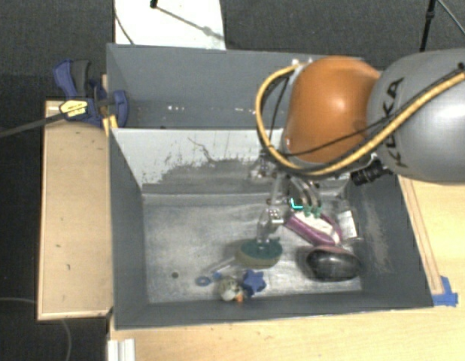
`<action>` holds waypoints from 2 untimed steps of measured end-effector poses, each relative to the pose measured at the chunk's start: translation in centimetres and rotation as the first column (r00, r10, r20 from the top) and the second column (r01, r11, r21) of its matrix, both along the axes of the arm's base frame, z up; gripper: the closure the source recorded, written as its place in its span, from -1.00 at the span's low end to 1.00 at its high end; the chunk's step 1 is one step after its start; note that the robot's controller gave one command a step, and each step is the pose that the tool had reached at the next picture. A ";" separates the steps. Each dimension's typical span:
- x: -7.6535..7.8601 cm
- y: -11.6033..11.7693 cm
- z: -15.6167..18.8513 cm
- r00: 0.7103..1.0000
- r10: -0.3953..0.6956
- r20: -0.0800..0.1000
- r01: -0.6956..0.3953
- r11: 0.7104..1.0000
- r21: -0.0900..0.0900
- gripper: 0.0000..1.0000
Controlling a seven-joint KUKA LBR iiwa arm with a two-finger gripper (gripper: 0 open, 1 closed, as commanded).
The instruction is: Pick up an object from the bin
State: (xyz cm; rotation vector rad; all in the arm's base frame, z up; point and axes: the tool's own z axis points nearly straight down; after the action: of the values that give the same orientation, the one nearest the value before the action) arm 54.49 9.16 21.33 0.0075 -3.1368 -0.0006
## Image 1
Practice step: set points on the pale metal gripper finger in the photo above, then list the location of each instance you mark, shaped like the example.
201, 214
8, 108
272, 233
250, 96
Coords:
263, 229
276, 216

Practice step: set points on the green round sponge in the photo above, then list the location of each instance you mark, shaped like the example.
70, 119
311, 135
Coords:
260, 255

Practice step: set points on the purple and white curved toy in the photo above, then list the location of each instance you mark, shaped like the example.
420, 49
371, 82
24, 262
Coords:
311, 232

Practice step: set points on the blue star-shaped toy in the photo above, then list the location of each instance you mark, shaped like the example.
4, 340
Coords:
253, 281

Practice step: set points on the clear plastic tube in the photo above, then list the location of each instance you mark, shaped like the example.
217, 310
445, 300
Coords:
222, 266

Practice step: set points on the white flat packet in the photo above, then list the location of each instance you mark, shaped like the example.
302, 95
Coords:
348, 222

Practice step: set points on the black oval computer mouse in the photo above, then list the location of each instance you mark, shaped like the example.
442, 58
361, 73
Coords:
332, 264

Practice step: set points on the grey metal bin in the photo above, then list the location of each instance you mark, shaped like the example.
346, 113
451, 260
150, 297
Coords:
187, 231

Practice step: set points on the pale wood board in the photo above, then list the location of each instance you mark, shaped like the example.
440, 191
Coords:
74, 216

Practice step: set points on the black cylinder on white bracket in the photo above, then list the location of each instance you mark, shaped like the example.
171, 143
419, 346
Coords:
368, 174

